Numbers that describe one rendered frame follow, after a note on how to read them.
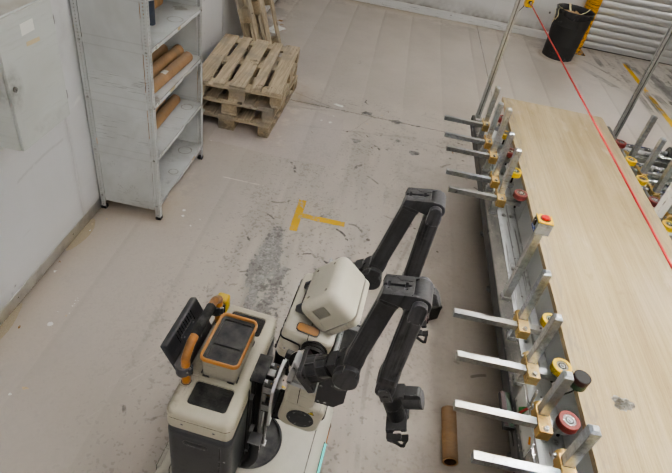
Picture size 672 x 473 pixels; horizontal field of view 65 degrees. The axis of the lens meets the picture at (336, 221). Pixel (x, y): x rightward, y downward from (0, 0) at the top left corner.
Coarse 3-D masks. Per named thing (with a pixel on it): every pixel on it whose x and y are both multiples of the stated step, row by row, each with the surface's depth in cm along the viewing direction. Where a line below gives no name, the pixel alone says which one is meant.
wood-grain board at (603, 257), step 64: (512, 128) 379; (576, 128) 396; (576, 192) 322; (640, 192) 335; (576, 256) 272; (640, 256) 281; (576, 320) 235; (640, 320) 242; (640, 384) 212; (640, 448) 189
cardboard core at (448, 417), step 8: (448, 408) 286; (448, 416) 282; (448, 424) 278; (456, 424) 281; (448, 432) 274; (456, 432) 276; (448, 440) 271; (456, 440) 272; (448, 448) 268; (456, 448) 269; (448, 456) 264; (456, 456) 265; (448, 464) 268; (456, 464) 266
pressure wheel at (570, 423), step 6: (558, 414) 195; (564, 414) 195; (570, 414) 195; (558, 420) 193; (564, 420) 193; (570, 420) 192; (576, 420) 193; (558, 426) 193; (564, 426) 191; (570, 426) 191; (576, 426) 191; (564, 432) 192; (570, 432) 191
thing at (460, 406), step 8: (456, 400) 198; (456, 408) 196; (464, 408) 196; (472, 408) 196; (480, 408) 197; (488, 408) 197; (496, 408) 198; (480, 416) 197; (488, 416) 197; (496, 416) 196; (504, 416) 195; (512, 416) 196; (520, 416) 197; (528, 416) 197; (520, 424) 197; (528, 424) 196; (536, 424) 195; (552, 424) 196; (560, 432) 196
